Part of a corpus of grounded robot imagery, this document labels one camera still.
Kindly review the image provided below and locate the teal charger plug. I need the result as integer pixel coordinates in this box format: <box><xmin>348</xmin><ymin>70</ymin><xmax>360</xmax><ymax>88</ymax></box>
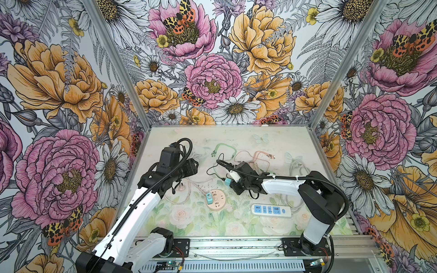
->
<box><xmin>206</xmin><ymin>193</ymin><xmax>213</xmax><ymax>205</ymax></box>

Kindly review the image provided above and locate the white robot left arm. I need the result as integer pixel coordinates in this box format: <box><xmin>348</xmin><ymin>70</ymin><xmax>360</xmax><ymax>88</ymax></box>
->
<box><xmin>75</xmin><ymin>138</ymin><xmax>199</xmax><ymax>273</ymax></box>

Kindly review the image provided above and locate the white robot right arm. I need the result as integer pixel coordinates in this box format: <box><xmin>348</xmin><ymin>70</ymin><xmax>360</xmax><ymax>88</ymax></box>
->
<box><xmin>222</xmin><ymin>162</ymin><xmax>350</xmax><ymax>255</ymax></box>

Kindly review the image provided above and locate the round pink power socket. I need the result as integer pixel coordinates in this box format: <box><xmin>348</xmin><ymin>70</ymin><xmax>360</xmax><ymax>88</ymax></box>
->
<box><xmin>207</xmin><ymin>189</ymin><xmax>226</xmax><ymax>211</ymax></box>

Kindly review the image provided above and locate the grey white coiled cable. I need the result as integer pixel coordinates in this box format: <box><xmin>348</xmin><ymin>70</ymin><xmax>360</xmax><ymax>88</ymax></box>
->
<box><xmin>279</xmin><ymin>158</ymin><xmax>311</xmax><ymax>212</ymax></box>

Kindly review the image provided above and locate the aluminium front rail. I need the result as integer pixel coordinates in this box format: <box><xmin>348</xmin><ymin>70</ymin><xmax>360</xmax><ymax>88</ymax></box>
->
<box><xmin>86</xmin><ymin>236</ymin><xmax>376</xmax><ymax>273</ymax></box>

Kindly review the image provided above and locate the white blue power strip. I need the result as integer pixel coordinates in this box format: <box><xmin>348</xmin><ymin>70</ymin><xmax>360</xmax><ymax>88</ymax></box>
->
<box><xmin>251</xmin><ymin>204</ymin><xmax>292</xmax><ymax>218</ymax></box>

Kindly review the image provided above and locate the black thin cable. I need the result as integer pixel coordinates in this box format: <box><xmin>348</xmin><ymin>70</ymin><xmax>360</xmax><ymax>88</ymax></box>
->
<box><xmin>206</xmin><ymin>152</ymin><xmax>226</xmax><ymax>182</ymax></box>

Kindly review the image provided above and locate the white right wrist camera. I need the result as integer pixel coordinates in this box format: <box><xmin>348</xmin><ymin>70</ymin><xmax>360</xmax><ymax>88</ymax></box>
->
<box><xmin>228</xmin><ymin>171</ymin><xmax>241</xmax><ymax>183</ymax></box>

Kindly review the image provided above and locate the pink multi-head charging cable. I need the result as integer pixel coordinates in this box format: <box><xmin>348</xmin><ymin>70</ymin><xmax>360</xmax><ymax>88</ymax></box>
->
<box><xmin>233</xmin><ymin>150</ymin><xmax>276</xmax><ymax>171</ymax></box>

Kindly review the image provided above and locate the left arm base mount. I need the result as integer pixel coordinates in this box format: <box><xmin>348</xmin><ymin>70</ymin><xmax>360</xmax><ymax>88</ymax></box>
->
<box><xmin>153</xmin><ymin>238</ymin><xmax>191</xmax><ymax>258</ymax></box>

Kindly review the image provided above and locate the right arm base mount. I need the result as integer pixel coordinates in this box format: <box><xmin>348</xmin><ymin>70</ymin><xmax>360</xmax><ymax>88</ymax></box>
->
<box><xmin>280</xmin><ymin>237</ymin><xmax>331</xmax><ymax>257</ymax></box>

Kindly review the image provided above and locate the green multi-head charging cable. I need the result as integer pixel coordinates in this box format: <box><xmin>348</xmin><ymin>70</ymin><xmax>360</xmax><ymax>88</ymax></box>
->
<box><xmin>211</xmin><ymin>143</ymin><xmax>238</xmax><ymax>160</ymax></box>

